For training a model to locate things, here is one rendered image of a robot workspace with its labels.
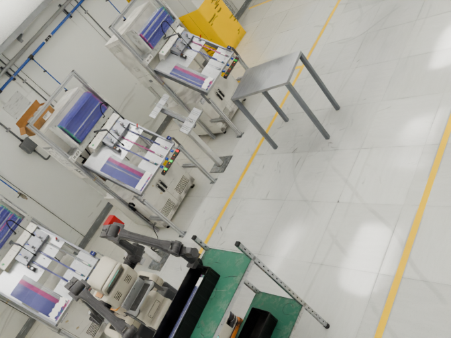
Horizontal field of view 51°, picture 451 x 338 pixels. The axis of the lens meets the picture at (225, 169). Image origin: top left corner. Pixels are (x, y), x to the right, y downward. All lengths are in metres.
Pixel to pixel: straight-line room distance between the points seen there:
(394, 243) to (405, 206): 0.33
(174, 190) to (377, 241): 2.62
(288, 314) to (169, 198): 2.59
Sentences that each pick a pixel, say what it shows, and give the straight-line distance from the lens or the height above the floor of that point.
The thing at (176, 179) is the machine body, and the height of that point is 0.28.
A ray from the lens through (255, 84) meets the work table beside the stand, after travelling 4.73.
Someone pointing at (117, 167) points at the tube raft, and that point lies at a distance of 5.09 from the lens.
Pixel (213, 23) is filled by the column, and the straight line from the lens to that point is 7.77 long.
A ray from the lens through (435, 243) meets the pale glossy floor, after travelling 3.59.
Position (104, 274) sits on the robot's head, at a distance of 3.19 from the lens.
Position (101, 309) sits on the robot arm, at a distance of 2.79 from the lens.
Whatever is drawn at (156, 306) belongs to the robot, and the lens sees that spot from 3.49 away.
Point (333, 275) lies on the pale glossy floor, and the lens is 3.79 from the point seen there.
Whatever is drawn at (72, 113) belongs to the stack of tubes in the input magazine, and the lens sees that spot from 5.13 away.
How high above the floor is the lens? 2.84
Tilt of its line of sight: 31 degrees down
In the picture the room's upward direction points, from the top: 44 degrees counter-clockwise
